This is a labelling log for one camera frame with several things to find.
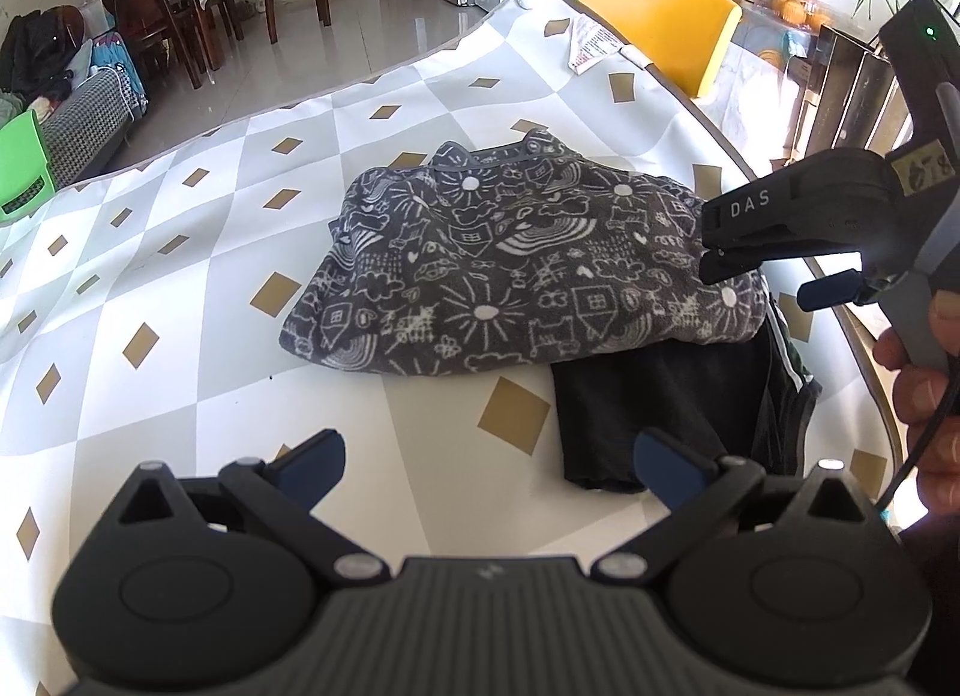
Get dark metal rack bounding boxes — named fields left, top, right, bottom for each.
left=806, top=25, right=914, bottom=164

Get green plastic chair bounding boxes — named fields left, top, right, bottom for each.
left=0, top=109, right=59, bottom=226

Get white paper receipt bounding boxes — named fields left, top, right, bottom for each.
left=568, top=17, right=627, bottom=76

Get bag of oranges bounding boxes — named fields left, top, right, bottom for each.
left=772, top=0, right=835, bottom=31

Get grey doodle print fleece jacket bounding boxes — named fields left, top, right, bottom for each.
left=279, top=128, right=770, bottom=376

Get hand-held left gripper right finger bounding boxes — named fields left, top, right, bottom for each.
left=598, top=428, right=878, bottom=583

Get black cable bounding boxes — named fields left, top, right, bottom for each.
left=877, top=377, right=960, bottom=513

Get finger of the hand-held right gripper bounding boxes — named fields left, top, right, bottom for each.
left=699, top=246, right=875, bottom=312

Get black folded pants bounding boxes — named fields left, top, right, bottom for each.
left=551, top=291, right=822, bottom=494

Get person's right hand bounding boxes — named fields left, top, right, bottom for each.
left=874, top=291, right=960, bottom=517

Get black jacket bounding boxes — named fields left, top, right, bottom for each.
left=0, top=10, right=80, bottom=104

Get houndstooth sofa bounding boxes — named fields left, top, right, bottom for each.
left=37, top=70, right=147, bottom=187

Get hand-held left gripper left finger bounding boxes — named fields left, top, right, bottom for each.
left=105, top=429, right=391, bottom=587

